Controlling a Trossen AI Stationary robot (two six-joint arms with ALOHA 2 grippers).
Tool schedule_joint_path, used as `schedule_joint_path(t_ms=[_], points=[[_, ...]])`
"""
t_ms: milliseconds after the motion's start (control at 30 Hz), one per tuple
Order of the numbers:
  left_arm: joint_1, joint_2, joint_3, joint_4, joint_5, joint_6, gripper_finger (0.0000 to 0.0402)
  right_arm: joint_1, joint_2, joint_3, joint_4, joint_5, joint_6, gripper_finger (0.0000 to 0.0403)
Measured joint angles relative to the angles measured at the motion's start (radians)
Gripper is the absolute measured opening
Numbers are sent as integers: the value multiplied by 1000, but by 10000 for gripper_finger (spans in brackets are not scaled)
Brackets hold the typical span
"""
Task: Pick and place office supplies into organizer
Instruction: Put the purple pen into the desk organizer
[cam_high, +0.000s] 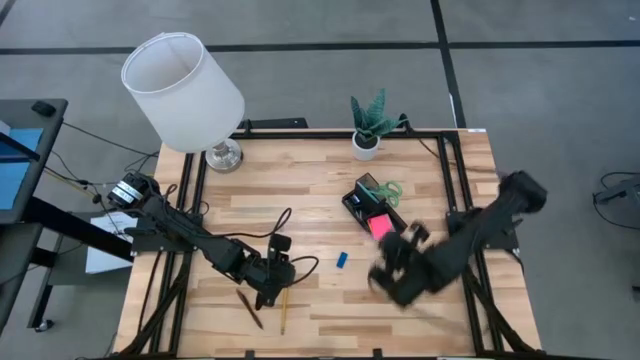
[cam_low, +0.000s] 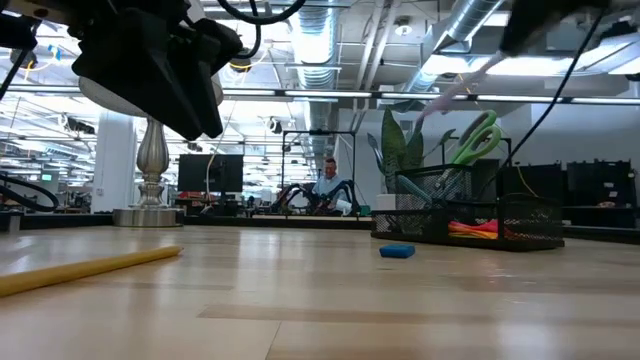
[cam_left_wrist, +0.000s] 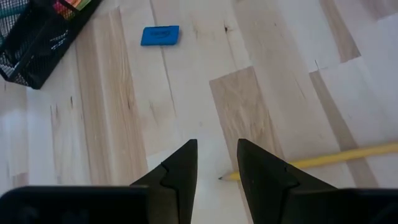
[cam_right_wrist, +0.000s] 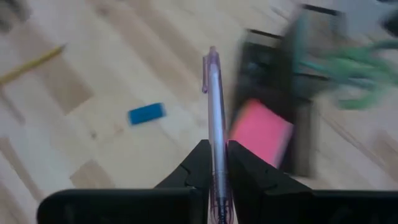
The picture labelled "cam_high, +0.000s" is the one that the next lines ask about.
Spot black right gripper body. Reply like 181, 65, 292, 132
384, 234, 451, 307

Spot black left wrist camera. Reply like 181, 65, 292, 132
267, 233, 294, 256

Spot pink rainbow sticky note pad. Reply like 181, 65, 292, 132
367, 213, 396, 241

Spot black mesh desk organizer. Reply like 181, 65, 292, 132
341, 172, 409, 242

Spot black side desk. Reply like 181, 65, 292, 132
0, 98, 134, 334

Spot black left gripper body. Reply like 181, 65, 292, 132
243, 252, 297, 296

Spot black aluminium table frame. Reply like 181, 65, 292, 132
114, 117, 541, 360

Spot black computer mouse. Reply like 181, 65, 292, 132
30, 100, 57, 118

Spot brown pencil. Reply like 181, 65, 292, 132
235, 288, 265, 330

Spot yellow pencil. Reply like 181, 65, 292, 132
279, 286, 291, 336

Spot green handled scissors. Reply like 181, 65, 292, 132
369, 179, 404, 209

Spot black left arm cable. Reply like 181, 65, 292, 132
199, 207, 320, 289

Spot blue screen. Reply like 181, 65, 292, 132
0, 127, 45, 211

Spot snake plant in white pot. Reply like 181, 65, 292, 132
349, 88, 409, 162

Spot white paper sheet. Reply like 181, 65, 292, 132
84, 212, 139, 275

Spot white shade table lamp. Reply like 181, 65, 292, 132
120, 31, 246, 175

